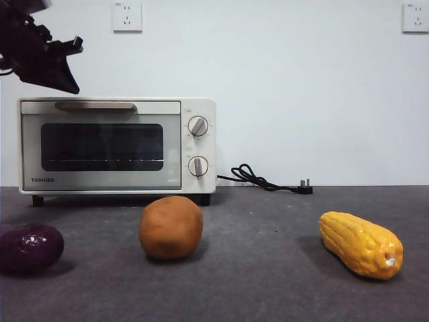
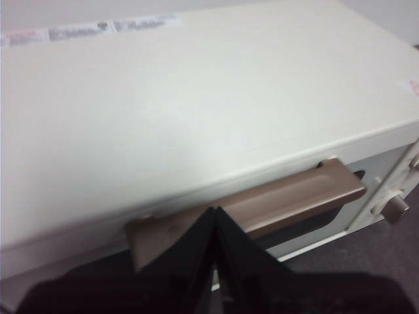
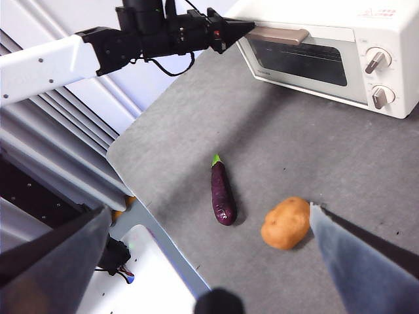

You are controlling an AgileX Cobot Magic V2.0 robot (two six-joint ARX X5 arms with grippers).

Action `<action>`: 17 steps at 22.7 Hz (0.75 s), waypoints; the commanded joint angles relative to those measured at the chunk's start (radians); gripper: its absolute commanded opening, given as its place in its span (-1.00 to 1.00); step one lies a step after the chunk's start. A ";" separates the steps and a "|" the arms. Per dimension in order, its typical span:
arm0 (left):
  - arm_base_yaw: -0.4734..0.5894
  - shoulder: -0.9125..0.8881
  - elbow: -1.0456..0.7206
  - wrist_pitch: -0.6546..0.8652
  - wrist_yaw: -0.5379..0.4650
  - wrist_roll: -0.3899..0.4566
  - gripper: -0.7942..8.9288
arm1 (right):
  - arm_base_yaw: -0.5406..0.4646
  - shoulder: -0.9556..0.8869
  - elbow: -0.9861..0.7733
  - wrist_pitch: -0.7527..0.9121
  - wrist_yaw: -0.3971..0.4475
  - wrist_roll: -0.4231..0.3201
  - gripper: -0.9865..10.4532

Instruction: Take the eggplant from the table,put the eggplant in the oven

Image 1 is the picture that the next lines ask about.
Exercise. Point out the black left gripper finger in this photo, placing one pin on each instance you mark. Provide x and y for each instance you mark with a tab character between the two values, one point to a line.
50	72

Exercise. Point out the purple eggplant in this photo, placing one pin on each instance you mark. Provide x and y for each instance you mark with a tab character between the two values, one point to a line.
30	248

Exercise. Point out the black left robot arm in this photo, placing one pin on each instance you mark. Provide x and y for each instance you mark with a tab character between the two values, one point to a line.
23	37

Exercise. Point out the beige oven knob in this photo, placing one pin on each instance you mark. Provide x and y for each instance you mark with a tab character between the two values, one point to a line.
197	166
197	126

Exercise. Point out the white toaster oven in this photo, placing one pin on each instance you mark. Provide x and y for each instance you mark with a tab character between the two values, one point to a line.
201	147

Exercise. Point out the brown potato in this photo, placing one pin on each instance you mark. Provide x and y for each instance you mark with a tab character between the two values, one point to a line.
171	228

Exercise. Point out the yellow corn cob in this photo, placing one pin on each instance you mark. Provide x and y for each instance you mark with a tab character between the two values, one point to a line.
358	245

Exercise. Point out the white wall socket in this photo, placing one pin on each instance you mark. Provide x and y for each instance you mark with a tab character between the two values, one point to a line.
416	18
127	16

